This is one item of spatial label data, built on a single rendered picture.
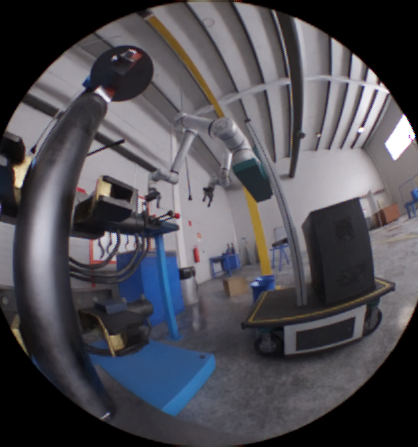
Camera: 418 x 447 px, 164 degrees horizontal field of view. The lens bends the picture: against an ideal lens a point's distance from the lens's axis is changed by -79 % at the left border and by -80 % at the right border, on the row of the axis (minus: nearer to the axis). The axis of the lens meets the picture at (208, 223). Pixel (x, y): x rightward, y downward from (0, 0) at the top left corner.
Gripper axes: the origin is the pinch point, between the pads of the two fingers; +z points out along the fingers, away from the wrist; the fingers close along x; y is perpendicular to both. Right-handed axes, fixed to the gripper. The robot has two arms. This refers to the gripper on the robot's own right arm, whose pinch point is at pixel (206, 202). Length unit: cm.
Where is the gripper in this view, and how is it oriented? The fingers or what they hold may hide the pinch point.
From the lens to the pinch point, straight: 153.7
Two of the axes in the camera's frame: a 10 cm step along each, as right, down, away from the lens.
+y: 8.9, 1.6, -4.3
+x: 3.8, 3.0, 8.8
